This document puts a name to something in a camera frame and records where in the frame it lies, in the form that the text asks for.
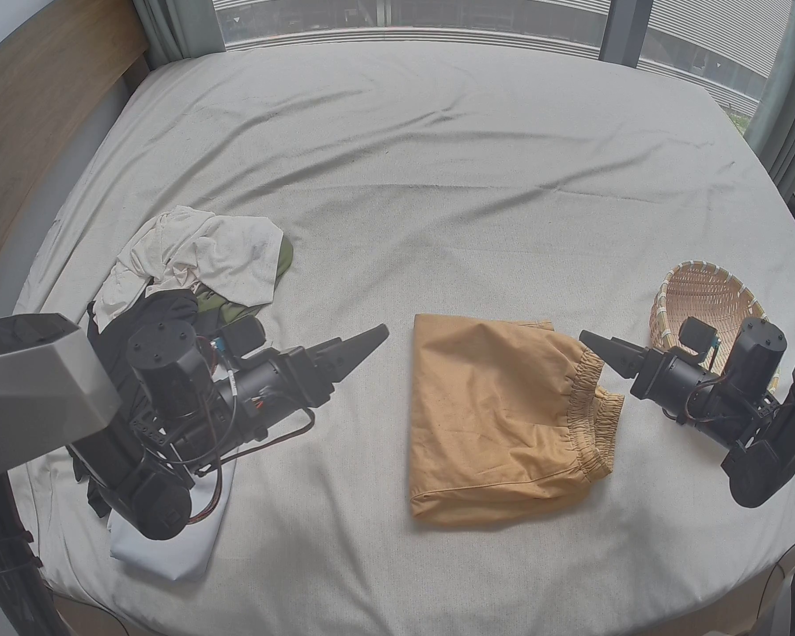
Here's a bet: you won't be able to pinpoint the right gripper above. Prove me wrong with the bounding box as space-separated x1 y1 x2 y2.
579 330 704 417

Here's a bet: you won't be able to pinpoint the tan shorts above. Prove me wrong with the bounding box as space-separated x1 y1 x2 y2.
407 313 628 529

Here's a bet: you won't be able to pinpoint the black cable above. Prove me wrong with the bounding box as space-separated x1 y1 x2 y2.
185 408 316 526

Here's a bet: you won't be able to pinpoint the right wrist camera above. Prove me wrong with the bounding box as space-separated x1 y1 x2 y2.
677 315 720 363

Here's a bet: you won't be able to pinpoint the white garment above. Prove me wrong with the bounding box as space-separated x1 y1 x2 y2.
95 204 286 329

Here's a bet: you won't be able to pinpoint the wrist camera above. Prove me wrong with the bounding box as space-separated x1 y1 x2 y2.
212 315 268 367
677 315 720 363

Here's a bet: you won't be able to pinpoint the round woven basket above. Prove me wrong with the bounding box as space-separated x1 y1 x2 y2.
649 259 783 390

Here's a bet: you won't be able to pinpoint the pale blue garment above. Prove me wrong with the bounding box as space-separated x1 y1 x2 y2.
109 471 231 581

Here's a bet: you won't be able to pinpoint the grey-green curtain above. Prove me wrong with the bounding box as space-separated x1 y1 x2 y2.
116 0 229 72
745 0 795 192

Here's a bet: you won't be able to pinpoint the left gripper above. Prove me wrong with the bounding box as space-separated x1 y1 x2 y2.
237 323 391 427

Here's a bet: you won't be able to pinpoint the green garment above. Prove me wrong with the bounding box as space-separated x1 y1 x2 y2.
192 236 296 331

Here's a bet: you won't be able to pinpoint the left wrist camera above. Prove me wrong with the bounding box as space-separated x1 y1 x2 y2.
212 315 268 367

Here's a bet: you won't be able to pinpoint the black garment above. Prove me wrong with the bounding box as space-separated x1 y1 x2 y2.
73 289 267 522

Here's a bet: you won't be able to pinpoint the bed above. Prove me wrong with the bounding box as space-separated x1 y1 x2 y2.
0 0 795 636

